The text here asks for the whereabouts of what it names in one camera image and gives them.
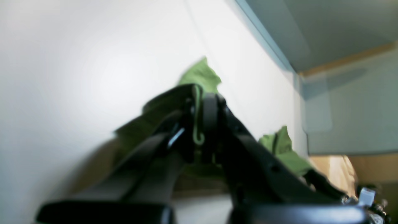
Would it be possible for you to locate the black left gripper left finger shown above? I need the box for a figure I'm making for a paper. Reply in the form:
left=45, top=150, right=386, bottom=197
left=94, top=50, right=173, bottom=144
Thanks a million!
left=36, top=84, right=203, bottom=224

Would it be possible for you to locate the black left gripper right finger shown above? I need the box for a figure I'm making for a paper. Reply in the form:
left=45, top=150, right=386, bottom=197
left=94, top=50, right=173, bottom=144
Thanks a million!
left=202, top=93, right=369, bottom=224

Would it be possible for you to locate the green t-shirt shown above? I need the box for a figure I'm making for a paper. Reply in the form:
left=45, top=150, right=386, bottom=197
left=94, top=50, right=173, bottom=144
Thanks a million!
left=114, top=57, right=313, bottom=177

